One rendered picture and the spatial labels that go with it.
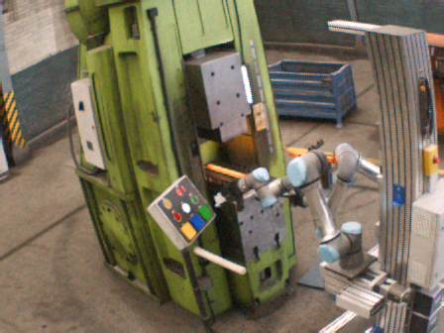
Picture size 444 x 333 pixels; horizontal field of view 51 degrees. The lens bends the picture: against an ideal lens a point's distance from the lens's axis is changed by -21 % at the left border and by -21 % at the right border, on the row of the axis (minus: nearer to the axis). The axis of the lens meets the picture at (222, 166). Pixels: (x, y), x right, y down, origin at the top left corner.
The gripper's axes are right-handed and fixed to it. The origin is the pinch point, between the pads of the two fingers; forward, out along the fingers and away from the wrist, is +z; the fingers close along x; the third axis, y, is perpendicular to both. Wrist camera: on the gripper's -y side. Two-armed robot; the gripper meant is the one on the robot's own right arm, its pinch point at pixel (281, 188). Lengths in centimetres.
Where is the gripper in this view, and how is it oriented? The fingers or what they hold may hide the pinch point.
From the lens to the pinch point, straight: 332.6
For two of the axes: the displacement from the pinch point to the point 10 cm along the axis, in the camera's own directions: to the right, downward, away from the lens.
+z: -6.4, -1.9, 7.5
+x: 7.5, -3.7, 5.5
